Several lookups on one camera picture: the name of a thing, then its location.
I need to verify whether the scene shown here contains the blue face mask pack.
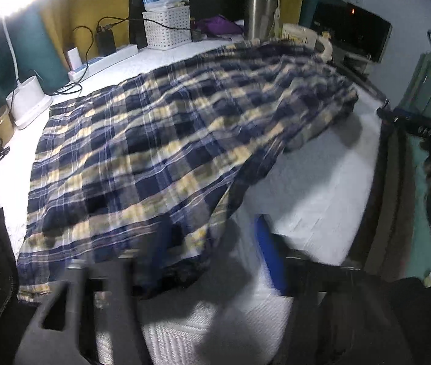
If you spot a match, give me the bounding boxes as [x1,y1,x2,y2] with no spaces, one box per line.
[142,0,190,11]

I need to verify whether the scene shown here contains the white textured table cover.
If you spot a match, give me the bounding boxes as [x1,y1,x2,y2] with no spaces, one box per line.
[0,19,387,365]

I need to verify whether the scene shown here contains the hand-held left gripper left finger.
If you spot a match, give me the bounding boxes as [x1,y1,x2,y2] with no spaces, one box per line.
[13,259,154,365]

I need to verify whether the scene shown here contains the white desk lamp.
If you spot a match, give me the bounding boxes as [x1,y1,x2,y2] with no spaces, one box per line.
[0,0,53,130]

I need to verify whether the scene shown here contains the black adapter cable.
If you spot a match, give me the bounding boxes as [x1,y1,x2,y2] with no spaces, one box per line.
[96,16,193,33]

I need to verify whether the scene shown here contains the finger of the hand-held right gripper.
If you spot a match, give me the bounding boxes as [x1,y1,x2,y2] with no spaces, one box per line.
[376,106,411,123]

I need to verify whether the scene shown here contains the plaid blue yellow shirt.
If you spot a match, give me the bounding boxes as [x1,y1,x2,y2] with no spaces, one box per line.
[17,39,360,303]

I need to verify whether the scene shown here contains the black power adapter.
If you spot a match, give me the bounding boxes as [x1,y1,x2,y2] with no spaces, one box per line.
[97,30,117,57]

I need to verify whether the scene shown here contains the white charger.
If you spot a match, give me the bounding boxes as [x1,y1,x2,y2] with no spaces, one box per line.
[67,47,81,72]

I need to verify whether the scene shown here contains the black charger cable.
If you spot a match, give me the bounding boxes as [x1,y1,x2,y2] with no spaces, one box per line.
[18,26,95,96]

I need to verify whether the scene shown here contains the steel tumbler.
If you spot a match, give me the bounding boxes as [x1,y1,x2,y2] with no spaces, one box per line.
[246,0,280,40]

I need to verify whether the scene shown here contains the white small shelf unit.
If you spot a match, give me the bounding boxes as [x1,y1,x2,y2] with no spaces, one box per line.
[329,43,376,80]

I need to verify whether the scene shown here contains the purple cloth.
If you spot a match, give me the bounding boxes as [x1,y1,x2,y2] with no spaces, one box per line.
[194,15,244,36]

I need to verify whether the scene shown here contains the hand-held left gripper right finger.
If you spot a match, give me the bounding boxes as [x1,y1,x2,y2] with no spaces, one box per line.
[255,215,410,365]

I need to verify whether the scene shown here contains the black upright box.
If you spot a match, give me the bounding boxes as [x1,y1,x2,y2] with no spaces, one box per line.
[129,21,145,49]

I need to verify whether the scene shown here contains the white power strip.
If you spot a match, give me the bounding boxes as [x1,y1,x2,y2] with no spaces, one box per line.
[68,44,139,82]

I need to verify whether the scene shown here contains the black monitor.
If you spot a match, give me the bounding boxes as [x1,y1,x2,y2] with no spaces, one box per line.
[312,3,393,65]

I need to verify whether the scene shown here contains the cream cartoon mug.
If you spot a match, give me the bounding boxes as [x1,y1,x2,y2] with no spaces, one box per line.
[282,23,318,46]

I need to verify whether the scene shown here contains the white plastic basket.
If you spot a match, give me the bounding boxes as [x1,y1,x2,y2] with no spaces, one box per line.
[142,6,192,51]

